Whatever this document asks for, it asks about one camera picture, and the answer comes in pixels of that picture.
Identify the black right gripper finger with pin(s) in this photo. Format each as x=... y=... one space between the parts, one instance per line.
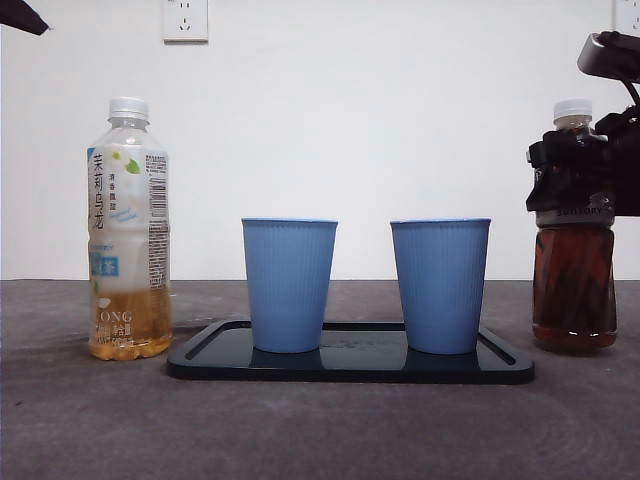
x=570 y=195

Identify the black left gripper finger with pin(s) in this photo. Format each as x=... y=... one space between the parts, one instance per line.
x=15 y=12

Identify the dark oolong tea bottle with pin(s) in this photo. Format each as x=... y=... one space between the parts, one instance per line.
x=575 y=290

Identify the jasmine tea bottle white label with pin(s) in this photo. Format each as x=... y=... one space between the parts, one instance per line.
x=130 y=225

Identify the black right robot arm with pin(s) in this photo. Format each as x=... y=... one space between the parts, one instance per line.
x=625 y=165

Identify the blue ribbed cup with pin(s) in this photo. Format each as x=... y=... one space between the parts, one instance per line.
x=440 y=285
x=287 y=285

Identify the dark navy rectangular tray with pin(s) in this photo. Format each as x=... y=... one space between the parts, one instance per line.
x=350 y=367

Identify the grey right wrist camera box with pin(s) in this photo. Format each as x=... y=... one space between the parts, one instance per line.
x=597 y=57

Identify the white wall socket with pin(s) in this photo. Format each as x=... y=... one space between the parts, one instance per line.
x=627 y=15
x=184 y=20

